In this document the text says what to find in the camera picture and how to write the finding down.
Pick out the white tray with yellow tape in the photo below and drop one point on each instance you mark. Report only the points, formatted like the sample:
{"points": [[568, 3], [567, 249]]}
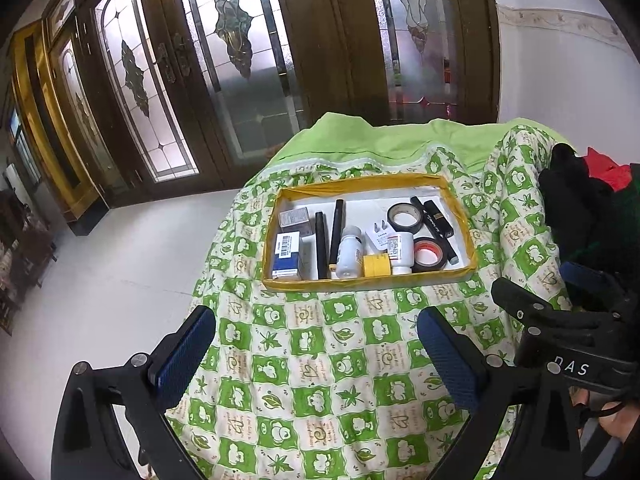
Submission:
{"points": [[367, 199]]}

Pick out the black tape roll red core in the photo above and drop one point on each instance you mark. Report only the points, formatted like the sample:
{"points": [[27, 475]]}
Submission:
{"points": [[428, 255]]}

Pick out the blue white small box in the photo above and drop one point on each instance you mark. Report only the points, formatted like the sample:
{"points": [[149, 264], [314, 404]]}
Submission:
{"points": [[287, 263]]}

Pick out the wooden stained glass doors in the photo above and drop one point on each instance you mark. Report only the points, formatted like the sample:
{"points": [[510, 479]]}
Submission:
{"points": [[172, 97]]}

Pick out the yellow tape roll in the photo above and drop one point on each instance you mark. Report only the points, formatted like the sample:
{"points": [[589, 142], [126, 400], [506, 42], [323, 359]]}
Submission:
{"points": [[376, 266]]}

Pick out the black pen gold tip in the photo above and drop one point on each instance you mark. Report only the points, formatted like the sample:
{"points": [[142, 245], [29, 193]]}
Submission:
{"points": [[336, 234]]}

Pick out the black tape roll white core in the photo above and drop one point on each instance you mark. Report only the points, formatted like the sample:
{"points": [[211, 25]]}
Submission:
{"points": [[405, 217]]}

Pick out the black garment on chair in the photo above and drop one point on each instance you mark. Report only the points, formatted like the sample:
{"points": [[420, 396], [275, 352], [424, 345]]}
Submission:
{"points": [[591, 224]]}

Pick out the gold framed cabinet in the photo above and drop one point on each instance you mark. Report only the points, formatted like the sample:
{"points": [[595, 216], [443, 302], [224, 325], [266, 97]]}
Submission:
{"points": [[48, 134]]}

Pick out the grey small box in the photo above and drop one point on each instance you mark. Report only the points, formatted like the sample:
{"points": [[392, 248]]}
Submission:
{"points": [[296, 220]]}

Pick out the black cylinder silver end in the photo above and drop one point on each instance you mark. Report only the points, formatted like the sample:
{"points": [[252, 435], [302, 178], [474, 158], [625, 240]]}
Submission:
{"points": [[451, 255]]}

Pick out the grey white plastic bottle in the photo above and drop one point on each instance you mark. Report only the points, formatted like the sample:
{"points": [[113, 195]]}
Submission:
{"points": [[349, 256]]}

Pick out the dark wooden shelf furniture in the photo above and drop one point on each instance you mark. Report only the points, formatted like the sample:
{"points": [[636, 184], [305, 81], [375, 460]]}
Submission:
{"points": [[27, 248]]}

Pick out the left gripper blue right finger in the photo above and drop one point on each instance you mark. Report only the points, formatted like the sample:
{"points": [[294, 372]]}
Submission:
{"points": [[458, 362]]}

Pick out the white pill bottle red label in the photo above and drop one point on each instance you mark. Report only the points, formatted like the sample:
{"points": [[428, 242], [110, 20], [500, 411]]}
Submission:
{"points": [[400, 251]]}

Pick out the green patterned quilt cover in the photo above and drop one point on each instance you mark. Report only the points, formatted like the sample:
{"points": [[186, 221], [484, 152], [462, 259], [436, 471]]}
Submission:
{"points": [[336, 385]]}

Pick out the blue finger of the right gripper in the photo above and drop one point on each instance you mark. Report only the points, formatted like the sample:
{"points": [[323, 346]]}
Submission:
{"points": [[585, 279]]}

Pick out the black lipstick tube gold band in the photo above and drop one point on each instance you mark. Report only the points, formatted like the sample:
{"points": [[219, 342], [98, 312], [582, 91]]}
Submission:
{"points": [[440, 222]]}

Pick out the person right hand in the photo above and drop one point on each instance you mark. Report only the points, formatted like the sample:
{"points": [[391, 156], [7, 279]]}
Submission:
{"points": [[618, 425]]}

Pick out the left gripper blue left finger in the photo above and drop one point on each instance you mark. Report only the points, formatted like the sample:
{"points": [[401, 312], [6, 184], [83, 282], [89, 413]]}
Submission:
{"points": [[177, 358]]}

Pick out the red cloth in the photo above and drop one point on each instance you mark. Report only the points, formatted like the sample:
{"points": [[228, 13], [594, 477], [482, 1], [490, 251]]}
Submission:
{"points": [[605, 169]]}

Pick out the white usb charger plug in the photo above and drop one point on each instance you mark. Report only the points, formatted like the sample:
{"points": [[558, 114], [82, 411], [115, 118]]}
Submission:
{"points": [[377, 235]]}

